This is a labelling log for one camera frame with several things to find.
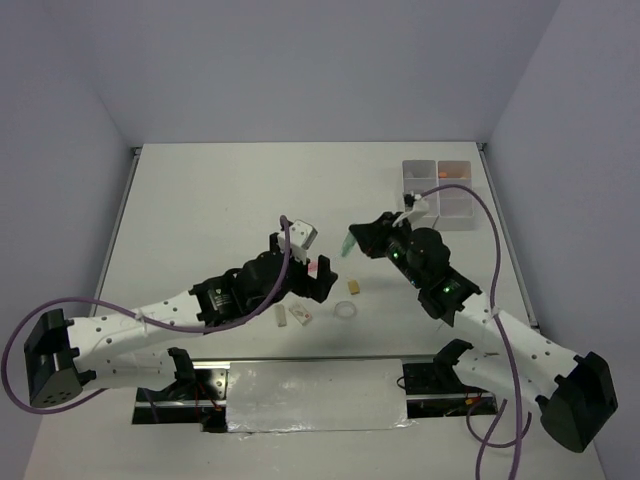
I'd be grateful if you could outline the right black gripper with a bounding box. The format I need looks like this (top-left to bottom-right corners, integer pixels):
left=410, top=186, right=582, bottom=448
left=350, top=211, right=426, bottom=288

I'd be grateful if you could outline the green stapler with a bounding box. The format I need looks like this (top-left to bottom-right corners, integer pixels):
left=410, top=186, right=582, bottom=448
left=340, top=235, right=356, bottom=258

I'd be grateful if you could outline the orange capped clear tube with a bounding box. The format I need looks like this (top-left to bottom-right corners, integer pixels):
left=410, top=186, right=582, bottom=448
left=438, top=171, right=470, bottom=180

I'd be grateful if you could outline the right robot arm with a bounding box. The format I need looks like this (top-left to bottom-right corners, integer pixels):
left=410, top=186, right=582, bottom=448
left=349, top=212, right=618, bottom=453

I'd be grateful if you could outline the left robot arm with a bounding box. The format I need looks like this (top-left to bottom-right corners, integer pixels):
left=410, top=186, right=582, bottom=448
left=23, top=231, right=338, bottom=412

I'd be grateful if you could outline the clear tape roll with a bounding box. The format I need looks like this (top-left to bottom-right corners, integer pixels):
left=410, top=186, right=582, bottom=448
left=333, top=301, right=357, bottom=320

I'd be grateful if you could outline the yellow eraser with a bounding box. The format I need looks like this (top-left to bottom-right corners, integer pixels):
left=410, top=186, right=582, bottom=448
left=348, top=280, right=360, bottom=295

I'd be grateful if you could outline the left white compartment container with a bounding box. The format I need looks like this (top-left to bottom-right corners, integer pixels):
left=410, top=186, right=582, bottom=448
left=398, top=159, right=439, bottom=228

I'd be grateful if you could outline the white compartment container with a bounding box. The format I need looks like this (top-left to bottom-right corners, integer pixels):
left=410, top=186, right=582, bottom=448
left=398, top=159, right=439, bottom=228
left=436, top=161, right=475, bottom=231

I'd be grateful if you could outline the right white compartment container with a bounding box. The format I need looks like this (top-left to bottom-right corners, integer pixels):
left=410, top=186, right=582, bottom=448
left=436, top=161, right=475, bottom=231

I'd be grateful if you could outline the silver foil covered plate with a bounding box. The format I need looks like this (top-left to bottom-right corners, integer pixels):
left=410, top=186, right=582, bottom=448
left=226, top=359, right=410, bottom=433

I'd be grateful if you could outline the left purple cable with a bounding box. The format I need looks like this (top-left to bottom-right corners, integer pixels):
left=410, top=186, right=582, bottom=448
left=2, top=214, right=292, bottom=416

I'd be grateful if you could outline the purple cable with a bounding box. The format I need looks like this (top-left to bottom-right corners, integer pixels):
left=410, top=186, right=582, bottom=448
left=2, top=214, right=292, bottom=416
left=414, top=183, right=532, bottom=480

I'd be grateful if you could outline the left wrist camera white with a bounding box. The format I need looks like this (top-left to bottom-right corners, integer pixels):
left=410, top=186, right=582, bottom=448
left=277, top=219, right=318, bottom=264

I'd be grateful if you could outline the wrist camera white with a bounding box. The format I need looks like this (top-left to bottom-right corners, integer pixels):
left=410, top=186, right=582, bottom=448
left=392, top=193, right=430, bottom=228
left=277, top=219, right=318, bottom=264

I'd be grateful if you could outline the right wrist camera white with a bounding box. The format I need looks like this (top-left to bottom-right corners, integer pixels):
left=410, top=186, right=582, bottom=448
left=392, top=193, right=430, bottom=228

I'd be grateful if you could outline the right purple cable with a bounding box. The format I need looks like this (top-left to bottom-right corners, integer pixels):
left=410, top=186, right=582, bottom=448
left=414, top=183, right=532, bottom=480

